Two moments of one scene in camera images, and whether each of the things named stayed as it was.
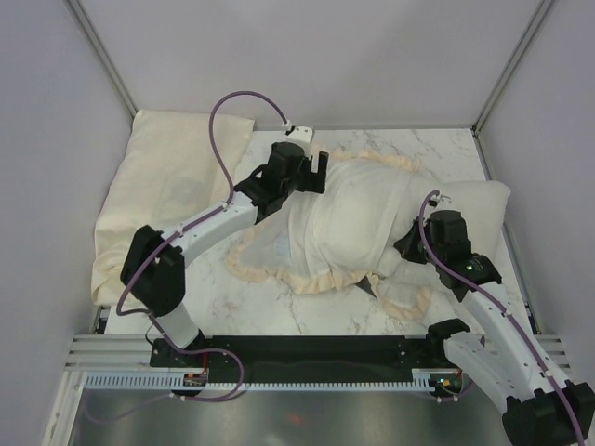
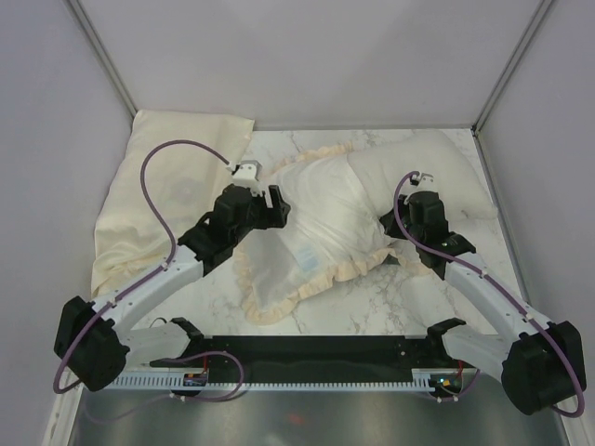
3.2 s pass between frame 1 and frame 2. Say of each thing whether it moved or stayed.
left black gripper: moved
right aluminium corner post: stayed
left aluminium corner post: stayed
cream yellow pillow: stayed
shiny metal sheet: stayed
